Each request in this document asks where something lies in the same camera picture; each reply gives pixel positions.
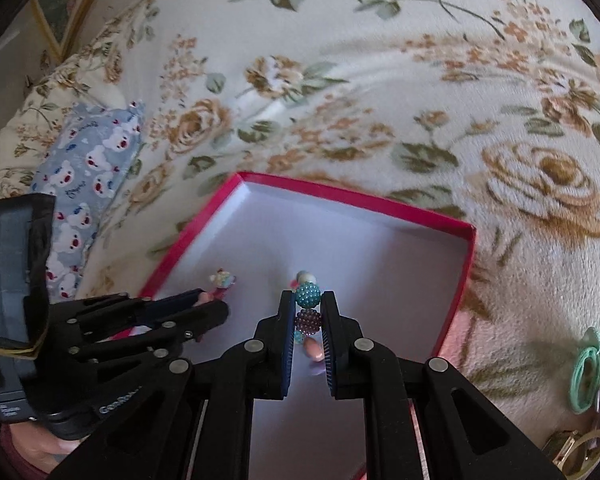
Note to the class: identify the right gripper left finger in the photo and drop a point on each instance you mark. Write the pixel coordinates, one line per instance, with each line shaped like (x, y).
(274, 362)

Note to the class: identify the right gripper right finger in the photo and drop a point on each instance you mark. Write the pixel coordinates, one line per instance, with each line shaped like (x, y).
(339, 333)

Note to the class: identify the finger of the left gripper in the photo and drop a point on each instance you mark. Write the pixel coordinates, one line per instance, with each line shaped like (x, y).
(169, 335)
(125, 310)

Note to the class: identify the person's left hand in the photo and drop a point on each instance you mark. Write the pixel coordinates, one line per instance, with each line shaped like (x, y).
(37, 446)

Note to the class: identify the pink cartoon hair clip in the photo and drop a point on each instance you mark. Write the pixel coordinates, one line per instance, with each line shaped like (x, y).
(221, 282)

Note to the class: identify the red cardboard box lid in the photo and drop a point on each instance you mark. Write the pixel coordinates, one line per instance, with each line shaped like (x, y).
(398, 270)

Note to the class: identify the blue bear print pillow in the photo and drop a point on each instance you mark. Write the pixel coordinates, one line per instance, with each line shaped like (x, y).
(84, 170)

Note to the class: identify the floral fleece blanket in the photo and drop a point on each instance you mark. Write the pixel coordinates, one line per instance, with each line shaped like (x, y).
(486, 110)

